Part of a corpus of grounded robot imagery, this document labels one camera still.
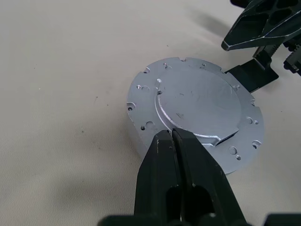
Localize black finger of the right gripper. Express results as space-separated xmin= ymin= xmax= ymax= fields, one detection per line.
xmin=222 ymin=0 xmax=301 ymax=52
xmin=252 ymin=39 xmax=301 ymax=76

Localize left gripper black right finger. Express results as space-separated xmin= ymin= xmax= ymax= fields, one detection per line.
xmin=173 ymin=128 xmax=248 ymax=226

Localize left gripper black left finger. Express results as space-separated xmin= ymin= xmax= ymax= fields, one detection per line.
xmin=134 ymin=129 xmax=182 ymax=221

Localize silver motor housing copper windings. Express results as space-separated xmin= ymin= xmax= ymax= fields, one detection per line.
xmin=127 ymin=58 xmax=280 ymax=176

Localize silver round motor lid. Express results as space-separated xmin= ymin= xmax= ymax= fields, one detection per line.
xmin=127 ymin=56 xmax=265 ymax=167

